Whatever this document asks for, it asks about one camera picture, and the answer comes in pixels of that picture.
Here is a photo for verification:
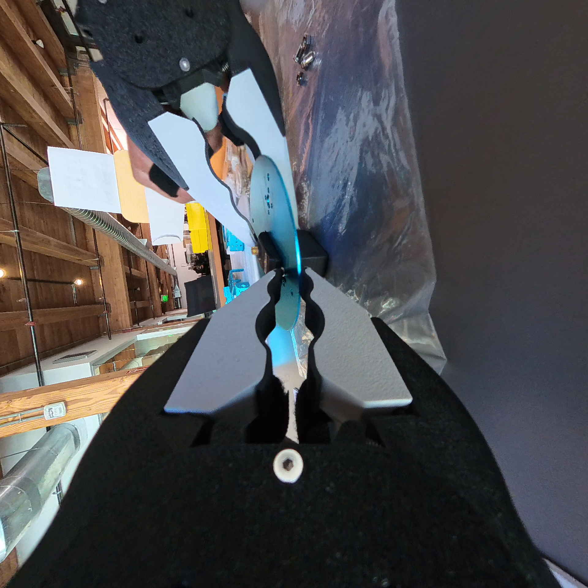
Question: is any blue round plate with servo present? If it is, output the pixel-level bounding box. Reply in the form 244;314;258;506
249;155;328;331

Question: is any curved white hanging panel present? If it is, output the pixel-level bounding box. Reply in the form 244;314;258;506
145;200;187;246

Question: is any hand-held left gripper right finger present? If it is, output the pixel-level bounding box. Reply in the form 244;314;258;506
303;266;413;409

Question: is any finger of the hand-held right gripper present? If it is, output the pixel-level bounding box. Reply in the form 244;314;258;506
147;112;260;251
220;68;300;231

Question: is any black screen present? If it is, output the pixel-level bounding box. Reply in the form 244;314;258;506
184;278;217;319

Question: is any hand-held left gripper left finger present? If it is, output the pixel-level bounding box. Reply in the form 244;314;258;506
164;269;288;414

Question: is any large silver duct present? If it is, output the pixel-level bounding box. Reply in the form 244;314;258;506
0;423;82;557

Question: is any wooden beam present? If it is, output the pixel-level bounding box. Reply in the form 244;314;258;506
0;367;154;438

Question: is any flexible silver duct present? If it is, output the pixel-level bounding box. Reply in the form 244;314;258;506
37;168;180;276

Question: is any person's right hand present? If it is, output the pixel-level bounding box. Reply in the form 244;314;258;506
130;138;196;204

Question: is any clear plastic bag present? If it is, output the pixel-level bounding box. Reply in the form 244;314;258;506
241;0;447;384

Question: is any blue U-shaped servo bracket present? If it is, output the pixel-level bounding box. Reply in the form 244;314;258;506
223;271;251;302

